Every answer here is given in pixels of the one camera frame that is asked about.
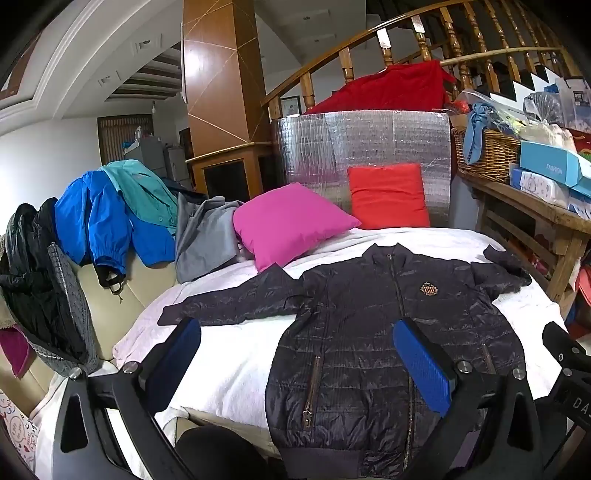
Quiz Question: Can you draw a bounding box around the magenta cloth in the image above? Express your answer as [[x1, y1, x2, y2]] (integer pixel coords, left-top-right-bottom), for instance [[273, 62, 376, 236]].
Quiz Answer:
[[0, 324, 32, 379]]

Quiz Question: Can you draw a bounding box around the white tissue packet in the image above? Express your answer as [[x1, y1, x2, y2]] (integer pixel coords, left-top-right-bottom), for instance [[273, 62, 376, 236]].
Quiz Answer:
[[510, 168, 571, 209]]

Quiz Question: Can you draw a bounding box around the wooden table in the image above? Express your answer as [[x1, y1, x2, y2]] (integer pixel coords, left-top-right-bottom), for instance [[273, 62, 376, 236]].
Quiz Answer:
[[455, 170, 591, 315]]

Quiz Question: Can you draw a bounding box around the white blanket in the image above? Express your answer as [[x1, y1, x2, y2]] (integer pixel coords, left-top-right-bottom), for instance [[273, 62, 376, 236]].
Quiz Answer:
[[113, 227, 568, 455]]

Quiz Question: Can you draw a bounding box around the silver insulation panel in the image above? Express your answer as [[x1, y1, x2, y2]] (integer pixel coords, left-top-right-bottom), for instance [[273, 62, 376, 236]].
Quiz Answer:
[[271, 110, 452, 228]]

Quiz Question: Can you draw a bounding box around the grey refrigerator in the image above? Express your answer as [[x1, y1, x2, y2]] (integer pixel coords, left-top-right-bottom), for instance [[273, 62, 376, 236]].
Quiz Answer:
[[123, 135, 168, 180]]

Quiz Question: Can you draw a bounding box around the cream cloth bundle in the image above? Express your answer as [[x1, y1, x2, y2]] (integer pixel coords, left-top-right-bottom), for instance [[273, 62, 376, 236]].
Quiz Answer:
[[519, 121, 579, 151]]

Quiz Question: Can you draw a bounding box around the printed white cushion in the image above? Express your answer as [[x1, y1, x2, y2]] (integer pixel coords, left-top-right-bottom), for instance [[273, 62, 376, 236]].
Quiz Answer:
[[0, 390, 38, 472]]

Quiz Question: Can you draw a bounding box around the beige sofa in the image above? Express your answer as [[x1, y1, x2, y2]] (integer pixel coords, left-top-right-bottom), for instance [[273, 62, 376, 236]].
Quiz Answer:
[[0, 258, 185, 418]]

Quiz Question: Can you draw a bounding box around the wooden drying rack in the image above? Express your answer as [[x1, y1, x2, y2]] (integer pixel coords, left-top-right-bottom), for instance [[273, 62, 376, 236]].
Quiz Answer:
[[261, 0, 583, 121]]

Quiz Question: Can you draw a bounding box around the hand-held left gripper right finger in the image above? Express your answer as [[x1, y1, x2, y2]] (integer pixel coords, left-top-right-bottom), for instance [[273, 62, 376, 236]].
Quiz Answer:
[[392, 318, 544, 480]]

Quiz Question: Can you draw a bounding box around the grey knit garment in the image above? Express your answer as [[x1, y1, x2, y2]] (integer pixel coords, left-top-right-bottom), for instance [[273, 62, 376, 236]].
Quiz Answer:
[[32, 242, 102, 376]]

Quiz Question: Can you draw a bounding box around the teal shirt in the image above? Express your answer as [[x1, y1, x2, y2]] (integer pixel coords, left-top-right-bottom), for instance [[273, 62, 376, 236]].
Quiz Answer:
[[99, 159, 180, 235]]

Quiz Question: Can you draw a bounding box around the red pillow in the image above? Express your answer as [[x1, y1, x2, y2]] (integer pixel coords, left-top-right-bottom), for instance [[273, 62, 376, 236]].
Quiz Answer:
[[347, 163, 431, 230]]

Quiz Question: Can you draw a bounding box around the pink pillow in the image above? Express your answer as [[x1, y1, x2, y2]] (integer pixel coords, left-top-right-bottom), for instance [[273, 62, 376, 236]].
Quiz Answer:
[[233, 183, 362, 273]]

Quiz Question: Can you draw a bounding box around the wooden pillar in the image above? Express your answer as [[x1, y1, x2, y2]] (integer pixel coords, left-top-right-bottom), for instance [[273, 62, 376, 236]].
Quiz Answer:
[[182, 0, 273, 199]]

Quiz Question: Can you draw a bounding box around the blue cardboard box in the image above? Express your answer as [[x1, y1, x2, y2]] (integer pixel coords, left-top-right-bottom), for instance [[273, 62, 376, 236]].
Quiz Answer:
[[519, 140, 591, 189]]

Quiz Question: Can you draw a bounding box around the light blue cloth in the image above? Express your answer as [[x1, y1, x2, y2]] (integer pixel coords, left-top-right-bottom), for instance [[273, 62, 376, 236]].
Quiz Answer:
[[462, 102, 509, 165]]

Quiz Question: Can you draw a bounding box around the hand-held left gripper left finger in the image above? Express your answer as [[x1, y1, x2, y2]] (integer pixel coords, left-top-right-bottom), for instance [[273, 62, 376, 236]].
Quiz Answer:
[[52, 316, 202, 480]]

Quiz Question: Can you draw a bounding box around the shiny black jacket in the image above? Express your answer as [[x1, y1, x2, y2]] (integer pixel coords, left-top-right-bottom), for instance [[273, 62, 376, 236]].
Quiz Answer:
[[0, 198, 89, 365]]

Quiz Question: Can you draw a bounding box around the blue jacket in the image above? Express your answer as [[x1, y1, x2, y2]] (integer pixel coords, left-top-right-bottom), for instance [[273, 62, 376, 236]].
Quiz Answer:
[[54, 170, 177, 291]]

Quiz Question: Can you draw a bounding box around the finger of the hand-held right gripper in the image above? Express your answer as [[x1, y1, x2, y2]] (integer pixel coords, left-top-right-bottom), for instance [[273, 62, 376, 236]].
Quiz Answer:
[[542, 322, 591, 372]]

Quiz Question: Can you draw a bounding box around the wicker basket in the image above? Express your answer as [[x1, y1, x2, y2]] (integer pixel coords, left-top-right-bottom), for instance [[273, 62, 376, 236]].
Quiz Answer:
[[450, 127, 522, 184]]

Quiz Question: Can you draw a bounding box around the red cloth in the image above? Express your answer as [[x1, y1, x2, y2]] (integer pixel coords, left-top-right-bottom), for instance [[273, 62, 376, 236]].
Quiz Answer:
[[302, 60, 455, 115]]

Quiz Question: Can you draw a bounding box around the black puffer jacket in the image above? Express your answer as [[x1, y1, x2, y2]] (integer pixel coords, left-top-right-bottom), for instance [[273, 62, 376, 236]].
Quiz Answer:
[[158, 243, 533, 480]]

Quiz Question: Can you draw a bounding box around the clear plastic bag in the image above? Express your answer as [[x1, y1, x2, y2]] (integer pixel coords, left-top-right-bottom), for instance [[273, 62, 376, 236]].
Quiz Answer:
[[523, 91, 567, 128]]

